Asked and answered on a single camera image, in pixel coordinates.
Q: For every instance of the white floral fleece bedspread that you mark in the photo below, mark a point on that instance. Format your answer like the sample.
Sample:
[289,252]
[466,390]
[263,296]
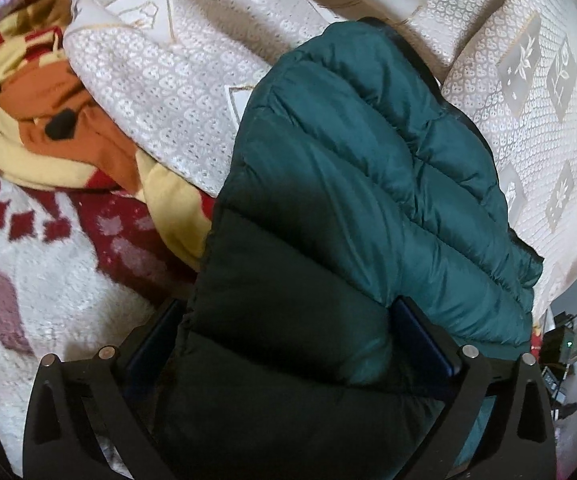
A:
[77,271]

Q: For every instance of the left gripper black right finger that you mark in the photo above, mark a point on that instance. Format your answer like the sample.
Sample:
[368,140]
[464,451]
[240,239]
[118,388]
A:
[518,442]

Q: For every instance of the dark green puffer jacket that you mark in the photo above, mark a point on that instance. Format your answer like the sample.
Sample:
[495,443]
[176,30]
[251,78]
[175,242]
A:
[342,196]

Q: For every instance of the cream patterned quilt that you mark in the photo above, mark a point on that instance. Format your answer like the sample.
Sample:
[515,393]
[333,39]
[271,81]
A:
[177,77]

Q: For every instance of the black electronic device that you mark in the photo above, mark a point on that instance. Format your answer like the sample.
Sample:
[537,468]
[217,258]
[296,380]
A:
[558,343]

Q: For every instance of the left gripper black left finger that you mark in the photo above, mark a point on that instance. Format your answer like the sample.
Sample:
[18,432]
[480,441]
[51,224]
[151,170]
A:
[73,403]

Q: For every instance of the red yellow orange blanket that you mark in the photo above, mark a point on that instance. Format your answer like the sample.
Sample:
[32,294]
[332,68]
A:
[54,136]

